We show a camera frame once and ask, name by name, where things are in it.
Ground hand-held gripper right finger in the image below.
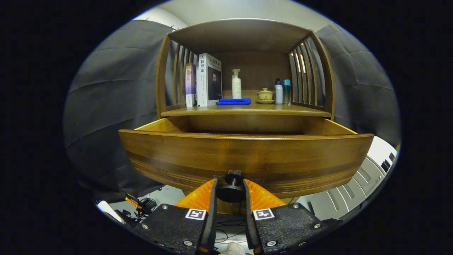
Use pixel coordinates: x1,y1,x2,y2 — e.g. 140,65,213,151
241,178,333,255

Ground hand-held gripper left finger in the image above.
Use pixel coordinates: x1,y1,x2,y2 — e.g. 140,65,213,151
132,178,218,255

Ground black drawer knob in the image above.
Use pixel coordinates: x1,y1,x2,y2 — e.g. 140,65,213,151
217,171,245,203

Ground wooden drawer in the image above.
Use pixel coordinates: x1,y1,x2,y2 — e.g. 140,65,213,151
119,117,374,199

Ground white drawer unit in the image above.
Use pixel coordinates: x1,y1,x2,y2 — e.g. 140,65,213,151
297,136,397,221

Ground wooden countertop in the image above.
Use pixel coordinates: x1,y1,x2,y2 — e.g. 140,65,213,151
160,103,332,118

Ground wooden cabinet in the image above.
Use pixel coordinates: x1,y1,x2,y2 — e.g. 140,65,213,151
156,18,336,216

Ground orange black tool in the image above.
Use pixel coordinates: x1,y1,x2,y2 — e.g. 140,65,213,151
124,193,143,210

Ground white rounded object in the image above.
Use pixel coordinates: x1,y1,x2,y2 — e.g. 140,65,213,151
97,201,125,224

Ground blue folded cloth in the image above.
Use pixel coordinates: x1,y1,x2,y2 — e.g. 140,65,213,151
217,98,252,106

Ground yellow lidded teacup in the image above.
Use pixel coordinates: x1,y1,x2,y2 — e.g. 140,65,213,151
256,87,275,104

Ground white pump bottle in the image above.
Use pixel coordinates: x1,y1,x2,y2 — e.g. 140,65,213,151
231,68,242,99

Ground purple book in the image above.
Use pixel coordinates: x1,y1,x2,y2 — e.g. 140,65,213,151
185,63,197,107

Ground white book with portrait cover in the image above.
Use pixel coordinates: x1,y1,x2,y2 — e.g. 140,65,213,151
197,53,223,107

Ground black floor cables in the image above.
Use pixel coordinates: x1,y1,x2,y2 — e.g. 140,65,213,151
217,219,247,244

